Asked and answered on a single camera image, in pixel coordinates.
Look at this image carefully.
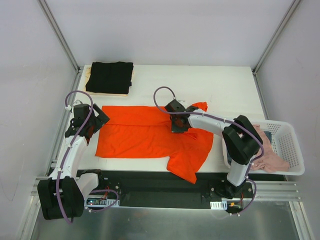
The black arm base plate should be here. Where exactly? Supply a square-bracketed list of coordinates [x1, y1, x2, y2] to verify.
[74, 168, 286, 208]

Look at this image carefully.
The teal blue t shirt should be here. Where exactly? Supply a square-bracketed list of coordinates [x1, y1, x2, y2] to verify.
[222, 131, 272, 168]

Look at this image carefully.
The aluminium frame post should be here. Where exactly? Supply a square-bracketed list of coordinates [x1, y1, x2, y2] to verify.
[252, 0, 303, 76]
[37, 0, 81, 72]

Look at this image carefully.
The right aluminium frame post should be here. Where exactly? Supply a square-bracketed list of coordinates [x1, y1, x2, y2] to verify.
[252, 0, 303, 76]

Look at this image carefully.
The right white cable duct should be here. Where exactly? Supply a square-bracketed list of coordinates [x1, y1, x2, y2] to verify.
[210, 200, 228, 211]

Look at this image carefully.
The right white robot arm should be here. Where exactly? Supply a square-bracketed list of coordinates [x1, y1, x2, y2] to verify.
[164, 99, 263, 199]

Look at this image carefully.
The left green circuit board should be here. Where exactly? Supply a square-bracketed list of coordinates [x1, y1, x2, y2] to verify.
[85, 197, 107, 208]

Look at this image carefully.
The orange t shirt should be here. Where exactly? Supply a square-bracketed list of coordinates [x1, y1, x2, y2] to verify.
[95, 105, 214, 184]

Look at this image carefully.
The folded beige t shirt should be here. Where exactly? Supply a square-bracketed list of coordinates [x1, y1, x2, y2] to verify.
[82, 66, 128, 97]

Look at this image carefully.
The folded black t shirt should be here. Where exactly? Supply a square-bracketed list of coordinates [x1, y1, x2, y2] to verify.
[85, 61, 134, 95]

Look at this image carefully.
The left aluminium frame post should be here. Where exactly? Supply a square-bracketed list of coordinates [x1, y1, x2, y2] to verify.
[37, 0, 81, 72]

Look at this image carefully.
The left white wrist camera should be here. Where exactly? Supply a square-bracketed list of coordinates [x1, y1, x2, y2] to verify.
[72, 99, 83, 106]

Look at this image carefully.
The pink t shirt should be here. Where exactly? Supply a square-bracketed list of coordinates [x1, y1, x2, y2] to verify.
[250, 124, 290, 173]

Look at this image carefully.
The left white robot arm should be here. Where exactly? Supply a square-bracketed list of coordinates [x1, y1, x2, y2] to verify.
[37, 103, 110, 220]

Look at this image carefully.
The white plastic laundry basket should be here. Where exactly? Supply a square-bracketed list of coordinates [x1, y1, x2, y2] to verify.
[221, 119, 306, 176]

